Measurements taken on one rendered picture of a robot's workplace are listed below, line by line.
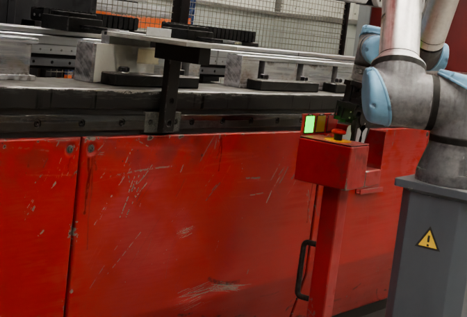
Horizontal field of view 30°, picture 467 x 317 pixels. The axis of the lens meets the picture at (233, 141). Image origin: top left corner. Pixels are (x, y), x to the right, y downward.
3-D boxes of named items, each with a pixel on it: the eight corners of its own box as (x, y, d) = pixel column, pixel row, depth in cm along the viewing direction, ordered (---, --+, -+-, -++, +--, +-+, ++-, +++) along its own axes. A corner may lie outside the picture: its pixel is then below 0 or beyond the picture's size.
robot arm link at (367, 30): (363, 24, 231) (360, 23, 239) (354, 64, 233) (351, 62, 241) (392, 30, 231) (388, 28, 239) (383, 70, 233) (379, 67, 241)
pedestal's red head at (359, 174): (345, 191, 226) (354, 122, 224) (292, 179, 235) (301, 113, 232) (379, 185, 242) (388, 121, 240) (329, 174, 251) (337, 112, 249)
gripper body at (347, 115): (345, 120, 246) (354, 78, 244) (372, 127, 242) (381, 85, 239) (332, 120, 240) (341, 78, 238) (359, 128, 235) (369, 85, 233)
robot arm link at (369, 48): (409, 39, 220) (403, 37, 231) (365, 33, 221) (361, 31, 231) (405, 69, 222) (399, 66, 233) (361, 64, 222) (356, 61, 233)
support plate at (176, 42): (185, 46, 194) (186, 42, 194) (106, 35, 211) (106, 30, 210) (236, 51, 208) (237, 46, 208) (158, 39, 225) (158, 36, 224)
